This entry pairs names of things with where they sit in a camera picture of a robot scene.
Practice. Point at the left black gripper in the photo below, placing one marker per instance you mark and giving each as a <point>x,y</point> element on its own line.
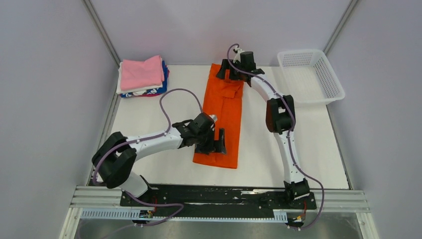
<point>220,144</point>

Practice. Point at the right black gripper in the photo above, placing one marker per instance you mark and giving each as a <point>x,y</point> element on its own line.
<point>226,65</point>

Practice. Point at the orange t-shirt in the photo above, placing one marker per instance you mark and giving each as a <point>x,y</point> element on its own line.
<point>223,98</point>

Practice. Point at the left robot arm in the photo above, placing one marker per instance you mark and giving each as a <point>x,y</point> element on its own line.
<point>114,160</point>

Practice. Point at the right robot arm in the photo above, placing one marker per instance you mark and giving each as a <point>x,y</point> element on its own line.
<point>280,118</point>

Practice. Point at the blue folded t-shirt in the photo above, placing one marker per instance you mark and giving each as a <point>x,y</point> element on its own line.
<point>149,92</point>

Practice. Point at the white plastic basket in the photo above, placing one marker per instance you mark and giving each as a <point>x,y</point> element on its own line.
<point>309,77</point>

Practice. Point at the pink folded t-shirt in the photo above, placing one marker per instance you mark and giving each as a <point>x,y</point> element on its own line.
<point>141,74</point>

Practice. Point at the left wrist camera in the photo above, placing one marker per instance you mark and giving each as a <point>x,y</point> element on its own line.
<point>212,117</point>

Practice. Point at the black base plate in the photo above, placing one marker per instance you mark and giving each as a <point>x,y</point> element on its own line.
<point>220,201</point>

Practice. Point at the white slotted cable duct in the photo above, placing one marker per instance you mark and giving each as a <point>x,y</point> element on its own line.
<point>142,215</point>

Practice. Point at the right corner metal post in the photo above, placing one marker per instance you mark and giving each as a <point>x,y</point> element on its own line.
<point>352,4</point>

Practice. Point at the corner metal post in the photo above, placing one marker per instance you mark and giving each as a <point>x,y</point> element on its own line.
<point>352,4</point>
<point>101,30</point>

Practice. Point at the left corner metal post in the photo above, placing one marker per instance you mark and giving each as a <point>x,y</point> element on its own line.
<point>101,30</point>

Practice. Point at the aluminium frame rail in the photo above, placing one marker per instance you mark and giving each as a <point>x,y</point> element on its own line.
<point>108,202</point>

